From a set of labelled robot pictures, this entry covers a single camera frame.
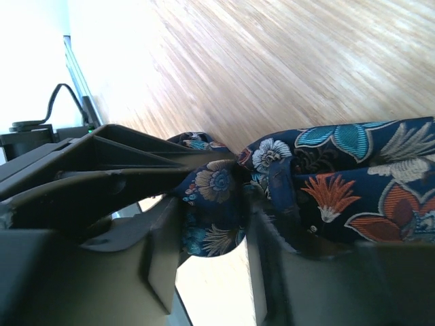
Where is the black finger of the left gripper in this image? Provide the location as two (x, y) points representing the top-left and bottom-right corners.
(1, 124), (234, 197)
(1, 168), (189, 242)

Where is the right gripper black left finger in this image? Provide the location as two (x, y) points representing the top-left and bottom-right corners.
(1, 196), (183, 325)

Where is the navy floral tie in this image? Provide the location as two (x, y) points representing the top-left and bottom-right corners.
(173, 117), (434, 257)

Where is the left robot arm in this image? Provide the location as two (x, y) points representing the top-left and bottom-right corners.
(1, 97), (234, 243)

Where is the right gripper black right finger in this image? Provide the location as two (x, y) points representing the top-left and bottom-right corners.
(247, 202), (434, 325)

